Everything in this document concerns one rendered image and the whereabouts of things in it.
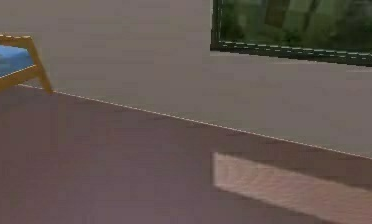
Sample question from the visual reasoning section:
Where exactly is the wooden bed with blue mattress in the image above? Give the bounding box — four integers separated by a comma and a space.
0, 33, 55, 95

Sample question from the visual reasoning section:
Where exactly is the dark framed window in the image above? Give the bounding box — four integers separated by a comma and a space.
209, 0, 372, 69

